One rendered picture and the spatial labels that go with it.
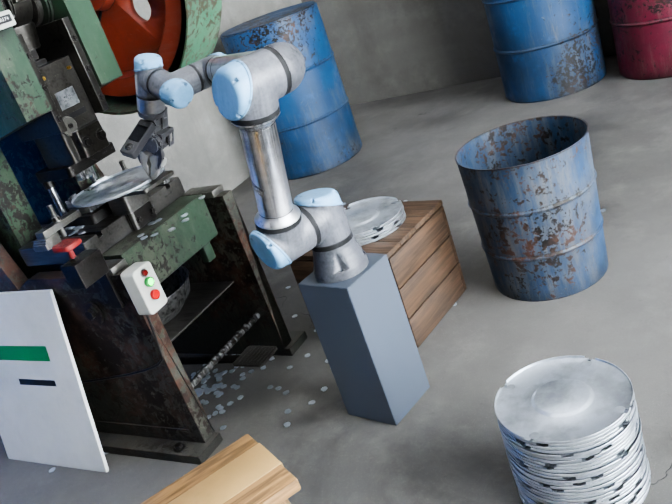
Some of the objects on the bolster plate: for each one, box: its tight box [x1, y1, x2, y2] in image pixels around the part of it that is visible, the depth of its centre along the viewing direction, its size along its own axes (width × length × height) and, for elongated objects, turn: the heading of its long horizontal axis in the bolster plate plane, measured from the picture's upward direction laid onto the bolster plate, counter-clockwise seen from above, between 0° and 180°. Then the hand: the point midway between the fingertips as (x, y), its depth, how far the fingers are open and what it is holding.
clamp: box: [33, 204, 81, 252], centre depth 225 cm, size 6×17×10 cm, turn 7°
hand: (151, 176), depth 220 cm, fingers closed
